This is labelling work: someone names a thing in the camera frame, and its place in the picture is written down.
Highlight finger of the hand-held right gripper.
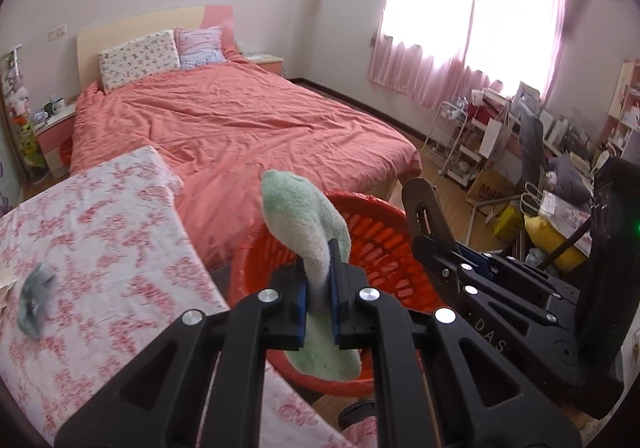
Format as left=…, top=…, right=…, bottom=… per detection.
left=402, top=177, right=583, bottom=384
left=457, top=245, right=581, bottom=324

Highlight yellow bag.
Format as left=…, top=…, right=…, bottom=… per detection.
left=525, top=215, right=588, bottom=271

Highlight red plastic laundry basket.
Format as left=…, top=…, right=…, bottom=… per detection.
left=227, top=190, right=436, bottom=399

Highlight beige nightstand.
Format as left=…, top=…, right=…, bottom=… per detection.
left=244, top=51, right=285, bottom=76

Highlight bed with pink cover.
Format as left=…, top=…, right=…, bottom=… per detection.
left=70, top=50, right=423, bottom=269

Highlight grey cloth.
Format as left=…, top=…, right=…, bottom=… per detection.
left=547, top=153, right=593, bottom=201

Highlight white shelf unit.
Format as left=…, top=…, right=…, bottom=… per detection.
left=607, top=59, right=640, bottom=154

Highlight grey fuzzy sock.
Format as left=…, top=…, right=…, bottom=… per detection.
left=17, top=262, right=58, bottom=340

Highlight pink striped pillow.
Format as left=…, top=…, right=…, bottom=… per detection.
left=174, top=24, right=227, bottom=70

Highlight pink curtain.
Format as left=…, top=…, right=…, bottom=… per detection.
left=366, top=0, right=576, bottom=109

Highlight shelf of plush toys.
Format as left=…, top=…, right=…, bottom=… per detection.
left=2, top=48, right=33, bottom=124

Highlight dark slipper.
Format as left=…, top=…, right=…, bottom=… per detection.
left=340, top=398, right=378, bottom=434

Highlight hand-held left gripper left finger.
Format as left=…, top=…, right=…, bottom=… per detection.
left=54, top=264, right=308, bottom=448

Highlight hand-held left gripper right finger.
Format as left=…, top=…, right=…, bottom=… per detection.
left=327, top=238, right=583, bottom=448

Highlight green fuzzy sock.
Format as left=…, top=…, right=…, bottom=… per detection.
left=261, top=169, right=362, bottom=381

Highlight beige pink headboard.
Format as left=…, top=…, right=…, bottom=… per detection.
left=76, top=4, right=236, bottom=96

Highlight green plush toy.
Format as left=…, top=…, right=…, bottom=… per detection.
left=20, top=118, right=48, bottom=169

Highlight flower-print wardrobe door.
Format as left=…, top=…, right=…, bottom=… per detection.
left=0, top=53, right=26, bottom=219

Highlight pink white nightstand with mugs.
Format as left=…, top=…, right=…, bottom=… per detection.
left=35, top=105, right=78, bottom=179

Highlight black office chair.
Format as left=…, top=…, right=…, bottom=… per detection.
left=515, top=103, right=546, bottom=189

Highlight white floral pillow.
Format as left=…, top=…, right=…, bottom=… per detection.
left=98, top=29, right=182, bottom=94

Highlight white wire cart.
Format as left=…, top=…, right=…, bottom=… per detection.
left=422, top=100, right=483, bottom=189

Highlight cardboard box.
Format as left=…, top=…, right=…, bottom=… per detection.
left=466, top=168, right=516, bottom=209

